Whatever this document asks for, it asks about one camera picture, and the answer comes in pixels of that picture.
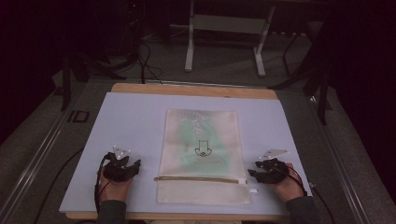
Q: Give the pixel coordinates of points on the metal floor rail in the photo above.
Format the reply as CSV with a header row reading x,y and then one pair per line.
x,y
34,155
339,161

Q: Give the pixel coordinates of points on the person's left hand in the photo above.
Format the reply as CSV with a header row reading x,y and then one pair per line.
x,y
114,190

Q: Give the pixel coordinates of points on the beige zipper pouch green print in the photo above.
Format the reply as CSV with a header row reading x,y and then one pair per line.
x,y
202,140

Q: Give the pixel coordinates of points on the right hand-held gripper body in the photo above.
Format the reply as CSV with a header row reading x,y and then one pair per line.
x,y
270,172

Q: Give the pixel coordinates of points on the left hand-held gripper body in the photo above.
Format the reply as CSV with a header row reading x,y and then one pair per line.
x,y
116,171

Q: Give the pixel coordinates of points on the person's right hand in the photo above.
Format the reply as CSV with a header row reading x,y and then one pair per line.
x,y
288,186

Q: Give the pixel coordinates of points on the black stand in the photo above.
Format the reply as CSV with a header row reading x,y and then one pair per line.
x,y
314,77
81,68

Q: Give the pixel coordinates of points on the pale blue table mat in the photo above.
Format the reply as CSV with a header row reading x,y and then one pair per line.
x,y
130,124

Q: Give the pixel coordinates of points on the white metal stand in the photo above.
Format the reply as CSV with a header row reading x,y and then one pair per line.
x,y
229,23

